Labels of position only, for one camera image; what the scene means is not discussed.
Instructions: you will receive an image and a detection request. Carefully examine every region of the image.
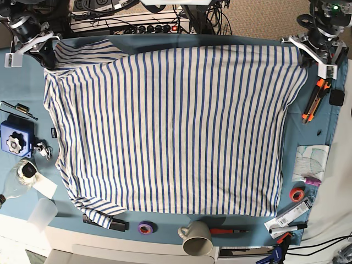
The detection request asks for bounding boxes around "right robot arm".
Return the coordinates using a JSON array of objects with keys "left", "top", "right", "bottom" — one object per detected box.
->
[{"left": 1, "top": 1, "right": 61, "bottom": 70}]

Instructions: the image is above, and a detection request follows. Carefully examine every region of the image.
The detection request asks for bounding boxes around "small white keyring gadget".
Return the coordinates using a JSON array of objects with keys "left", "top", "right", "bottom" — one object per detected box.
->
[{"left": 34, "top": 141, "right": 52, "bottom": 160}]

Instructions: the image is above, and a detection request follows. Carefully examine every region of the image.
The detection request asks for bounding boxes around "purple tape roll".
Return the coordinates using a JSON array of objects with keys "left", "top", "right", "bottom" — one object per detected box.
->
[{"left": 137, "top": 221, "right": 155, "bottom": 235}]

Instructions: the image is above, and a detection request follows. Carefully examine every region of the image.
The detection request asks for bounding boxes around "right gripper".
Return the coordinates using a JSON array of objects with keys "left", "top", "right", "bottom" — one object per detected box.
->
[{"left": 4, "top": 22, "right": 62, "bottom": 69}]

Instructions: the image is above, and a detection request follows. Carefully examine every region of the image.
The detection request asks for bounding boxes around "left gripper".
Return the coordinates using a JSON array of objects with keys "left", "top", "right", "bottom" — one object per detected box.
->
[{"left": 280, "top": 30, "right": 349, "bottom": 79}]

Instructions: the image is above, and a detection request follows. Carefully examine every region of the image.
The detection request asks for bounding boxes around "purple small tube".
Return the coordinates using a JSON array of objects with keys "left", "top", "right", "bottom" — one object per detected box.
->
[{"left": 300, "top": 177, "right": 322, "bottom": 186}]

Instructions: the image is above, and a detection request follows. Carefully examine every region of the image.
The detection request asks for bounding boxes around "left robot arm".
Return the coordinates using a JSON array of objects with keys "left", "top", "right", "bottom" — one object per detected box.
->
[{"left": 281, "top": 1, "right": 351, "bottom": 80}]

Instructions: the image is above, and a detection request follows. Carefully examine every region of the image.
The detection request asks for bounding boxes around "grey ceramic mug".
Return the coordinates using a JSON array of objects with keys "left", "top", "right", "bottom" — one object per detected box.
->
[{"left": 178, "top": 221, "right": 213, "bottom": 256}]

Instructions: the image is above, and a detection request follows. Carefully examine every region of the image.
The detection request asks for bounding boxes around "translucent plastic cup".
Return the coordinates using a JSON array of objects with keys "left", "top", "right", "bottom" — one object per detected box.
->
[{"left": 27, "top": 198, "right": 58, "bottom": 233}]

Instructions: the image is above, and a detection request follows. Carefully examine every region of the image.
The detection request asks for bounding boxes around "blue black bar clamp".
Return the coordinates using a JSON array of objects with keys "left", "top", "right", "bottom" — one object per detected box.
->
[{"left": 256, "top": 232, "right": 293, "bottom": 264}]

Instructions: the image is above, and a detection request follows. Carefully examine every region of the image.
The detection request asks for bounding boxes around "white packaged item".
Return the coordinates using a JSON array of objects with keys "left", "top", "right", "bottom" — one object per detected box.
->
[{"left": 264, "top": 197, "right": 313, "bottom": 239}]

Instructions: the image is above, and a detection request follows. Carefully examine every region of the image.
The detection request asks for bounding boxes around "black marker pen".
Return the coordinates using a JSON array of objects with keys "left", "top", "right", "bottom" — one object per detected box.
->
[{"left": 269, "top": 224, "right": 307, "bottom": 234}]

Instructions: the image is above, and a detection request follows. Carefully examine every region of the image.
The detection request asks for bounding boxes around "metal rod with spring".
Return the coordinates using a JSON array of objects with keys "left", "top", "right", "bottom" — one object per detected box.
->
[{"left": 1, "top": 101, "right": 38, "bottom": 120}]

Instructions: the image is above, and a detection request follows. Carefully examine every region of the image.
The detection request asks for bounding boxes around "blue white striped T-shirt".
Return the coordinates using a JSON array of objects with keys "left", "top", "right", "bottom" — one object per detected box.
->
[{"left": 43, "top": 40, "right": 307, "bottom": 228}]

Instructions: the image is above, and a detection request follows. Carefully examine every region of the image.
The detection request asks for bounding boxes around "orange tape roll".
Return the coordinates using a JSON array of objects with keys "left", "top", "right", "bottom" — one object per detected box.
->
[{"left": 289, "top": 187, "right": 305, "bottom": 203}]

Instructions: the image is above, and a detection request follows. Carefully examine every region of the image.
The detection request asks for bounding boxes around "black remote control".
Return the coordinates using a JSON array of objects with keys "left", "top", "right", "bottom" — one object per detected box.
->
[{"left": 82, "top": 214, "right": 129, "bottom": 232}]

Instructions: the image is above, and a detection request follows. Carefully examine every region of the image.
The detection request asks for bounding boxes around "orange black utility knife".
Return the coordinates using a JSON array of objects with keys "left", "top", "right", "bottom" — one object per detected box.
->
[{"left": 302, "top": 78, "right": 332, "bottom": 124}]

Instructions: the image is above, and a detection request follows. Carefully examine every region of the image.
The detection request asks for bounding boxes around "black square box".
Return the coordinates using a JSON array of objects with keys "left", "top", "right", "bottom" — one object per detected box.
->
[{"left": 329, "top": 89, "right": 345, "bottom": 107}]

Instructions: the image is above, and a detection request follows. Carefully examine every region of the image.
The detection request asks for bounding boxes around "black power strip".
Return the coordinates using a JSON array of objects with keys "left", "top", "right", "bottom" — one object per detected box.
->
[{"left": 115, "top": 24, "right": 185, "bottom": 35}]

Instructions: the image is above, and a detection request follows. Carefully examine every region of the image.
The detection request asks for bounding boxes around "blue box with knob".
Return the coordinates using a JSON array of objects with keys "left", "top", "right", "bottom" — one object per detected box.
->
[{"left": 1, "top": 120, "right": 35, "bottom": 158}]

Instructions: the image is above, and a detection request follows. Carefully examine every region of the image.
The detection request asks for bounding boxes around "white paper card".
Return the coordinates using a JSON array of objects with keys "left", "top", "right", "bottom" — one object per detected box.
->
[{"left": 32, "top": 172, "right": 57, "bottom": 199}]

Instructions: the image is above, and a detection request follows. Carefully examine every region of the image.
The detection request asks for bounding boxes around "red handled screwdriver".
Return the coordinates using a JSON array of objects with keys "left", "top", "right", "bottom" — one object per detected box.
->
[{"left": 210, "top": 228, "right": 249, "bottom": 235}]

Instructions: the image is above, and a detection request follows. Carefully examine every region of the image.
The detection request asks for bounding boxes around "leaf patterned paper roll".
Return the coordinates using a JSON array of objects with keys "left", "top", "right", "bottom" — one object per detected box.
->
[{"left": 292, "top": 145, "right": 330, "bottom": 182}]

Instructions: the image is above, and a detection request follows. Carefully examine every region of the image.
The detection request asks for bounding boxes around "clear plastic bottle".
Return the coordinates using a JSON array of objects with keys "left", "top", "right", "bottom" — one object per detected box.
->
[{"left": 1, "top": 158, "right": 38, "bottom": 207}]

